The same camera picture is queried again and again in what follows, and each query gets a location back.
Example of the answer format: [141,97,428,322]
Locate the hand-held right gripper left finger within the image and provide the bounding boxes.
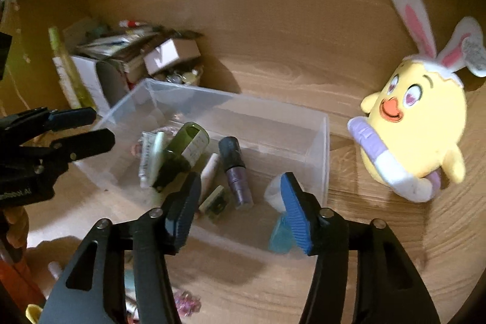
[38,171,203,324]

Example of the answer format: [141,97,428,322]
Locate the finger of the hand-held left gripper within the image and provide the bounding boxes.
[0,106,97,149]
[0,128,115,177]

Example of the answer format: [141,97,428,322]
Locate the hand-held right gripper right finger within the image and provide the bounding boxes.
[280,172,441,324]

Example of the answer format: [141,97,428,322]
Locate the blue tape roll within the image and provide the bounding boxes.
[269,214,300,255]

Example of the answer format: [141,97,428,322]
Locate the white green mahjong tile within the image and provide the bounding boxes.
[199,185,230,219]

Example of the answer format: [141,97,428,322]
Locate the pink lip gloss tube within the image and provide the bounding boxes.
[199,153,221,201]

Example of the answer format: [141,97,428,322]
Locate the white patterned sachet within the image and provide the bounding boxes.
[137,132,154,189]

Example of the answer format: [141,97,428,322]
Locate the white green tube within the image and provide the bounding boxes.
[150,130,168,185]

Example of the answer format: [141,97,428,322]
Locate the purple nail polish bottle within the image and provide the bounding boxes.
[218,136,254,210]

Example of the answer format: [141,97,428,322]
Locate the green bottle black cap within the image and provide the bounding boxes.
[152,122,210,193]

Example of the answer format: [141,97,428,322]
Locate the clear plastic storage bin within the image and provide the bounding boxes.
[74,78,330,246]

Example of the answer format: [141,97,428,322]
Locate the person's left hand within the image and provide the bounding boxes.
[0,208,30,249]

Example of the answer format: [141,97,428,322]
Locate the white paper box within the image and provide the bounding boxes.
[63,54,126,116]

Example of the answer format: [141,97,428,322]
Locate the yellow-green spray bottle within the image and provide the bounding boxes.
[49,26,92,110]

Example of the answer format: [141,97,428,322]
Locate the stack of books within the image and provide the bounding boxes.
[76,28,179,82]

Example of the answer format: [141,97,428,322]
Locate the pink glitter hair clip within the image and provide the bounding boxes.
[173,290,203,314]

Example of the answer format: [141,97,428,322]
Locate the clear glass bowl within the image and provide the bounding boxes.
[164,68,203,86]

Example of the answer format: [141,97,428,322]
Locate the small cardboard box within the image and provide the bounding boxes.
[143,39,201,76]

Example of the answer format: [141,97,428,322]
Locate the yellow cloth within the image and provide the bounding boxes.
[25,304,43,324]

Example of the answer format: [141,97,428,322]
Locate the yellow chick plush toy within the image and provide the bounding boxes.
[347,0,486,204]

